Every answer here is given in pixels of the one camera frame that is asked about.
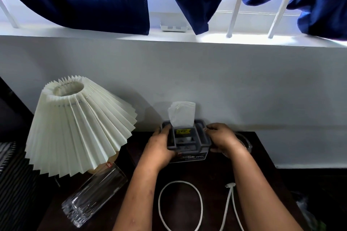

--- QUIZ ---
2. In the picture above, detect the white charging cable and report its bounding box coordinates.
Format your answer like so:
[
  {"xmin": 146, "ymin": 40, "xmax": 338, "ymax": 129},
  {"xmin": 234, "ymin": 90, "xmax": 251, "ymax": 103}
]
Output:
[{"xmin": 158, "ymin": 180, "xmax": 246, "ymax": 231}]

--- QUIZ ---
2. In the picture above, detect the person's left forearm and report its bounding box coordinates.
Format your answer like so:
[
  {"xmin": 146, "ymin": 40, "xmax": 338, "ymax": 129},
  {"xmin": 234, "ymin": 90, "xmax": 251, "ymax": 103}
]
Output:
[{"xmin": 112, "ymin": 166, "xmax": 163, "ymax": 231}]

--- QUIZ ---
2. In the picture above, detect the small white window fitting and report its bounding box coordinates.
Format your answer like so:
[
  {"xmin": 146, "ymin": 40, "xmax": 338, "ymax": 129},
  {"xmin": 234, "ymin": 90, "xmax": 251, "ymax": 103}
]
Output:
[{"xmin": 160, "ymin": 23, "xmax": 189, "ymax": 33}]

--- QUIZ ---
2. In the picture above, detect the striped mattress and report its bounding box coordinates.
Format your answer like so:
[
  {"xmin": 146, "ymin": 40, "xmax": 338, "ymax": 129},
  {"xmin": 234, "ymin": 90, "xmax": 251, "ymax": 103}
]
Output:
[{"xmin": 0, "ymin": 141, "xmax": 38, "ymax": 231}]

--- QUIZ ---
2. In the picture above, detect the black trash bin plastic liner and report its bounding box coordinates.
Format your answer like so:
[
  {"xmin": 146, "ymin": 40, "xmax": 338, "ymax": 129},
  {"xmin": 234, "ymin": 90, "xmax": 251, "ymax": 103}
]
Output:
[{"xmin": 291, "ymin": 190, "xmax": 329, "ymax": 231}]

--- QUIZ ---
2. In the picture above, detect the narrow dark blue curtain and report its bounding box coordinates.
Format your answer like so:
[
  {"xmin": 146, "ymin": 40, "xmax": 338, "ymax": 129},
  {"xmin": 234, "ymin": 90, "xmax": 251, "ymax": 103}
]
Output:
[{"xmin": 1, "ymin": 0, "xmax": 150, "ymax": 36}]

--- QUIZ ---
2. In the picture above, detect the person's right forearm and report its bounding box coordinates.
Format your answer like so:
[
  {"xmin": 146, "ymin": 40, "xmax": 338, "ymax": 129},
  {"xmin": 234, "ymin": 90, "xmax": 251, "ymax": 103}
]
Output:
[{"xmin": 229, "ymin": 144, "xmax": 304, "ymax": 231}]

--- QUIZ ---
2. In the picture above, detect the white grey tissue box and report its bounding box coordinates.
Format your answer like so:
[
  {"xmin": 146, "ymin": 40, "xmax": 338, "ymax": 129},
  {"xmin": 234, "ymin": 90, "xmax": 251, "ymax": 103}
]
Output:
[{"xmin": 162, "ymin": 118, "xmax": 212, "ymax": 164}]

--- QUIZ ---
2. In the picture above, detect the person's left hand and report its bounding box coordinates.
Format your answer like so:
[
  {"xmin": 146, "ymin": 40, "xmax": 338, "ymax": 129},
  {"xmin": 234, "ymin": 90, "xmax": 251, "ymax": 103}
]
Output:
[{"xmin": 140, "ymin": 128, "xmax": 179, "ymax": 172}]

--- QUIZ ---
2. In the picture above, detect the dark wooden bed frame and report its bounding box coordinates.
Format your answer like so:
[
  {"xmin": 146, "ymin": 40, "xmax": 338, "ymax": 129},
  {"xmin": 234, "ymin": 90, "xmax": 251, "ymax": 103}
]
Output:
[{"xmin": 0, "ymin": 76, "xmax": 34, "ymax": 145}]

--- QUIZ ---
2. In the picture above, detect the white tissue stack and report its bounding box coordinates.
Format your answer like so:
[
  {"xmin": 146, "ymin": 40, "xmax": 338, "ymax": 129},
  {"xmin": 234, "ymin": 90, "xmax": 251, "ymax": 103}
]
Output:
[{"xmin": 167, "ymin": 101, "xmax": 196, "ymax": 129}]

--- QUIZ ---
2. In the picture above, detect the clear drinking glass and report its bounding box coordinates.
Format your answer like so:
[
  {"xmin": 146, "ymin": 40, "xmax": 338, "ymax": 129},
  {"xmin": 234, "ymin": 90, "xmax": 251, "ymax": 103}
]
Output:
[{"xmin": 61, "ymin": 162, "xmax": 128, "ymax": 228}]

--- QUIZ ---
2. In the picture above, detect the dark wooden bedside table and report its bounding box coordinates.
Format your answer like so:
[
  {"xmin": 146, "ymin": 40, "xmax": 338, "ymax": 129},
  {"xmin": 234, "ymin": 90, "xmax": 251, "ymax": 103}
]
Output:
[{"xmin": 37, "ymin": 130, "xmax": 311, "ymax": 231}]

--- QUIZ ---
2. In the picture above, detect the clear glass coaster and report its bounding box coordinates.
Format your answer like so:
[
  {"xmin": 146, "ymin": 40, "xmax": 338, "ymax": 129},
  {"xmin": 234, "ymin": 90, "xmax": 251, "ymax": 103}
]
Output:
[{"xmin": 222, "ymin": 132, "xmax": 253, "ymax": 158}]

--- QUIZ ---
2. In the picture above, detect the person's right hand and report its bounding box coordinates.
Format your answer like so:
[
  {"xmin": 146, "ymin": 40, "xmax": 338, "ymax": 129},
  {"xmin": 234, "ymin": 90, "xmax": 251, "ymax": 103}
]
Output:
[{"xmin": 203, "ymin": 122, "xmax": 243, "ymax": 156}]

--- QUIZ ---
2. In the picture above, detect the cream pleated table lamp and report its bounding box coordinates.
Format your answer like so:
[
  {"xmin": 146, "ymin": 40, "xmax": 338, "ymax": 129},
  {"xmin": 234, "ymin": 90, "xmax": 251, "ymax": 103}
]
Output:
[{"xmin": 24, "ymin": 75, "xmax": 138, "ymax": 179}]

